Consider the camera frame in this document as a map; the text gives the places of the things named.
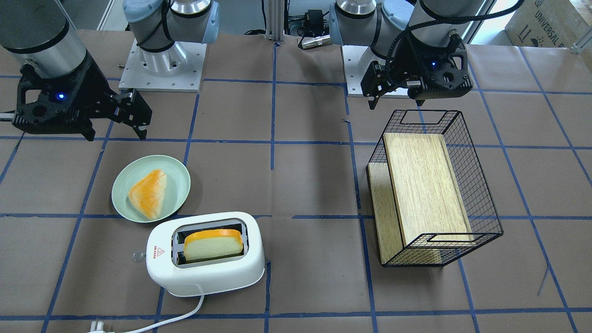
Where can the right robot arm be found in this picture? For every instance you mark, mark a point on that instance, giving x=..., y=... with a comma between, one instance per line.
x=38, y=32

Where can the white two-slot toaster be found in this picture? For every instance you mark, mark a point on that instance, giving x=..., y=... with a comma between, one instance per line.
x=168, y=267

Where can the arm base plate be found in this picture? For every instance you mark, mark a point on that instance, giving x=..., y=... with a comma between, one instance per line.
x=178, y=69
x=356, y=60

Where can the cardboard box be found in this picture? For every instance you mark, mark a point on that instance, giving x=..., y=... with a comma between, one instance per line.
x=549, y=23

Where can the bread slice in toaster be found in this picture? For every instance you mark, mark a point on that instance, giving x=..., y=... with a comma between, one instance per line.
x=212, y=244

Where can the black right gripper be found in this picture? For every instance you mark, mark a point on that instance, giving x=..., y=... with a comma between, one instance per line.
x=94, y=88

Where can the light green round plate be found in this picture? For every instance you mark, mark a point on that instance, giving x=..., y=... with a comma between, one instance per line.
x=178, y=186

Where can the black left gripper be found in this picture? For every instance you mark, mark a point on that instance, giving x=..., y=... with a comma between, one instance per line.
x=410, y=60

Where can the black wire basket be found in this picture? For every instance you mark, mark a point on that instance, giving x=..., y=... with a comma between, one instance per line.
x=475, y=193

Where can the wooden shelf board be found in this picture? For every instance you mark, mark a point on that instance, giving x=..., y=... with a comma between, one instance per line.
x=419, y=213

